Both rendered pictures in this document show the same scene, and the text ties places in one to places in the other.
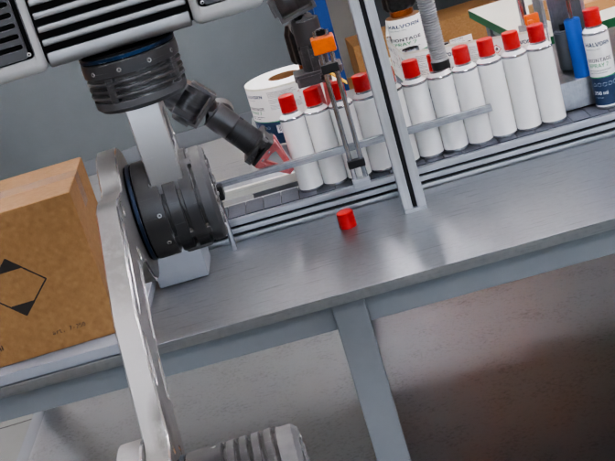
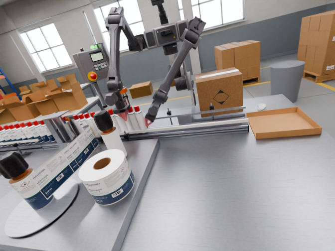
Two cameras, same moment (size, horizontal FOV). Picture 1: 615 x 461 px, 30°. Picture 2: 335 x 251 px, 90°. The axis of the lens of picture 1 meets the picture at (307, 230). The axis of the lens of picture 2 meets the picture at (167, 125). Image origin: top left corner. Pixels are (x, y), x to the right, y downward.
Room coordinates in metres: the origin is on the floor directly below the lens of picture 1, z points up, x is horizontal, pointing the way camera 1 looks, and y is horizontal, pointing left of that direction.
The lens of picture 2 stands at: (3.28, 0.42, 1.43)
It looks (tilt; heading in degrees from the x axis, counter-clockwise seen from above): 27 degrees down; 195
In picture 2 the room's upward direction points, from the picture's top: 15 degrees counter-clockwise
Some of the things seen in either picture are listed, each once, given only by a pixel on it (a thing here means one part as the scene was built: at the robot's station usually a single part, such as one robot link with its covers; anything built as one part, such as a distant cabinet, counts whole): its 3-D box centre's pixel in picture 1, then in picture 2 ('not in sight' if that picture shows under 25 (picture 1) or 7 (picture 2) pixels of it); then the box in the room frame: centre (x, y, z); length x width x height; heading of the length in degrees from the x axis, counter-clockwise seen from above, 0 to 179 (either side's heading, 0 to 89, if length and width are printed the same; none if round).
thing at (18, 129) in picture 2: not in sight; (23, 134); (2.22, -1.18, 0.98); 0.05 x 0.05 x 0.20
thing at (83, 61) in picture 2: not in sight; (93, 65); (2.18, -0.28, 1.38); 0.17 x 0.10 x 0.19; 142
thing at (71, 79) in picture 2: not in sight; (67, 82); (-0.98, -3.27, 0.97); 0.44 x 0.42 x 0.37; 178
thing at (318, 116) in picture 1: (323, 135); (133, 119); (2.28, -0.09, 0.98); 0.05 x 0.05 x 0.20
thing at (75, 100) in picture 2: not in sight; (69, 97); (1.01, -1.65, 0.97); 0.51 x 0.42 x 0.37; 7
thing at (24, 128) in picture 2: not in sight; (28, 133); (2.23, -1.12, 0.98); 0.05 x 0.05 x 0.20
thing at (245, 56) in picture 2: not in sight; (235, 62); (-1.53, 1.29, 0.45); 1.20 x 0.83 x 0.89; 3
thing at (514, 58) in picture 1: (519, 80); (86, 125); (2.26, -0.50, 0.98); 0.05 x 0.05 x 0.20
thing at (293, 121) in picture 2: not in sight; (278, 121); (2.32, 0.82, 0.85); 0.30 x 0.26 x 0.04; 87
